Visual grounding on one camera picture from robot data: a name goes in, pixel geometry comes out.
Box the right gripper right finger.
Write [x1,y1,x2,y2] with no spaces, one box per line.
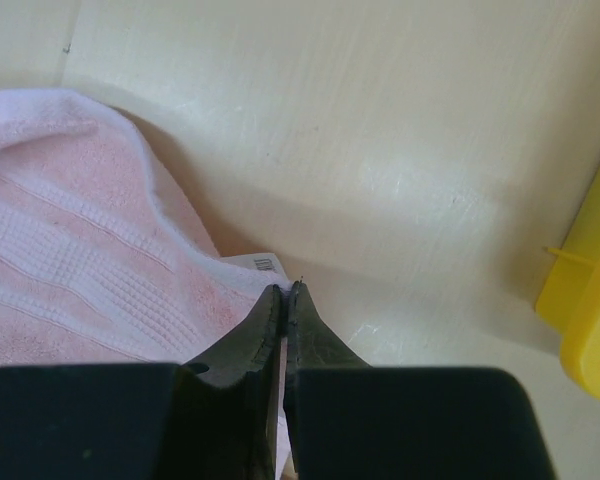
[283,283,555,479]

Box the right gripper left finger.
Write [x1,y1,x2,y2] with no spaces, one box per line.
[0,285,283,479]

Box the pink towel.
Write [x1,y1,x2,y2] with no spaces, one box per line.
[0,87,299,479]

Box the yellow plastic tray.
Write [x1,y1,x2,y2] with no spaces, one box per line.
[535,166,600,400]

